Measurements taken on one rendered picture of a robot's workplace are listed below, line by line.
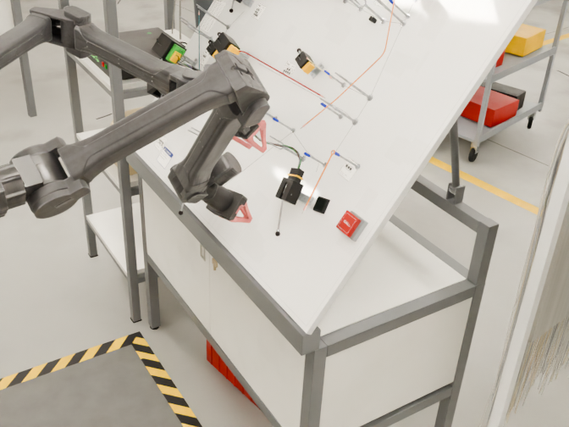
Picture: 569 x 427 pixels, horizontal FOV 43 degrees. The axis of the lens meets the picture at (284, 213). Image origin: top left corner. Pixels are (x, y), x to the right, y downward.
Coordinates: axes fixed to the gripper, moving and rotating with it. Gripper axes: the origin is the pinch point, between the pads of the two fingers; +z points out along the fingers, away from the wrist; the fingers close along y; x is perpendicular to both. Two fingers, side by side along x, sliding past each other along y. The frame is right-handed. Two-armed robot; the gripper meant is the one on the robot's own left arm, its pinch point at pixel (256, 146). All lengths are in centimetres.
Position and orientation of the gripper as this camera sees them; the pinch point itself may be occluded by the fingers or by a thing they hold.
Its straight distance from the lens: 174.4
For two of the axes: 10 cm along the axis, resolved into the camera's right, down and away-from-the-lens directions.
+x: -6.3, 7.0, -3.3
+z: 4.3, 6.7, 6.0
